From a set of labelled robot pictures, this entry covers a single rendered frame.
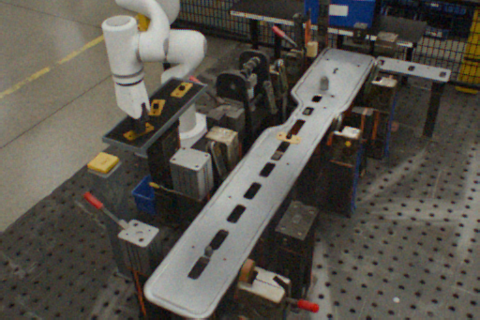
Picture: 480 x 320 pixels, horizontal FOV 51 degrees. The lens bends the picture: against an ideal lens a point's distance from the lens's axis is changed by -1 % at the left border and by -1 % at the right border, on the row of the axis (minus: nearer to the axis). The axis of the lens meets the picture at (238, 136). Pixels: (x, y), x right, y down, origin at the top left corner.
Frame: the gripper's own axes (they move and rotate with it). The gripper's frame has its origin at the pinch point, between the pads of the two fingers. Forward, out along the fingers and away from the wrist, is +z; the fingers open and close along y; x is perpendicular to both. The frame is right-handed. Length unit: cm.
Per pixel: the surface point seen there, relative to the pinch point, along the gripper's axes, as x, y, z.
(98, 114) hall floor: 67, -184, 119
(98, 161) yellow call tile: -15.3, 3.4, 2.6
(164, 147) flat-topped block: 7.6, -0.4, 12.9
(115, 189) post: -14.3, 7.6, 10.4
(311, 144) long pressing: 46, 26, 19
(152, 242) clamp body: -16.7, 27.5, 13.8
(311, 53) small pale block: 89, -11, 16
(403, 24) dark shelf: 137, 1, 16
